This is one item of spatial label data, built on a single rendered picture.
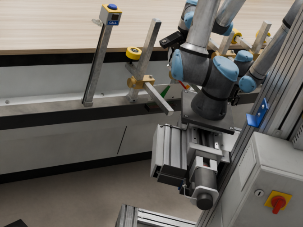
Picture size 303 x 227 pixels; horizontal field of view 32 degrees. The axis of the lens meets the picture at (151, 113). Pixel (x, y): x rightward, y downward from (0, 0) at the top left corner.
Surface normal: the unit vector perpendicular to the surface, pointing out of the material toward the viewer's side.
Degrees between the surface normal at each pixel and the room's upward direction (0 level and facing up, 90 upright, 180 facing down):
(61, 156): 90
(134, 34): 0
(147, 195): 0
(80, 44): 0
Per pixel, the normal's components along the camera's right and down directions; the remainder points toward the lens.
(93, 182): 0.29, -0.79
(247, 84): -0.51, 0.35
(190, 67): 0.03, 0.17
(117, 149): 0.50, 0.60
